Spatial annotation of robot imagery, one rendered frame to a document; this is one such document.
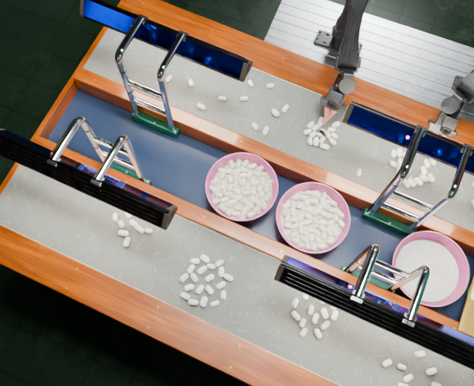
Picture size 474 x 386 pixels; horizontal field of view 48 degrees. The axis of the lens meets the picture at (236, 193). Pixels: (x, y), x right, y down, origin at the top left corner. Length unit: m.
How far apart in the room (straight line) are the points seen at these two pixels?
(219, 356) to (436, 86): 1.39
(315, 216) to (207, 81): 0.69
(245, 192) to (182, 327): 0.53
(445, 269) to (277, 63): 1.00
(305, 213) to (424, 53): 0.92
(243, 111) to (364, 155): 0.49
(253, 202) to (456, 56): 1.11
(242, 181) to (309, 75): 0.51
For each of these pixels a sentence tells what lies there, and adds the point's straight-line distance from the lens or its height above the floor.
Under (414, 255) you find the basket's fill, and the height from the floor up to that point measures 0.73.
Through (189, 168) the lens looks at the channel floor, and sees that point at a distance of 2.06.
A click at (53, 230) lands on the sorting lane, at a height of 0.74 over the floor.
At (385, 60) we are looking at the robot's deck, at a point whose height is 0.67.
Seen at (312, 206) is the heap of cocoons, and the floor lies 0.72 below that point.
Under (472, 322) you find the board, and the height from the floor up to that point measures 0.78.
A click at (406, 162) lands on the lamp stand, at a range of 1.67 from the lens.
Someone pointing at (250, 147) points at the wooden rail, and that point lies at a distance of 1.99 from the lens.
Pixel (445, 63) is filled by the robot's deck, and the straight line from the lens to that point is 2.45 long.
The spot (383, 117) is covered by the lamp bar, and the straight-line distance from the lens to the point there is 1.72.
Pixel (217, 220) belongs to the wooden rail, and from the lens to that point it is 1.89.
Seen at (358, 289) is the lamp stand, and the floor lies 1.12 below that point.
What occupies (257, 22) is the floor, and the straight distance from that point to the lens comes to 3.24.
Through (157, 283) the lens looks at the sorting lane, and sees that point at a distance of 1.88.
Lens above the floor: 2.58
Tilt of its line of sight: 71 degrees down
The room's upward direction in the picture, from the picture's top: 2 degrees clockwise
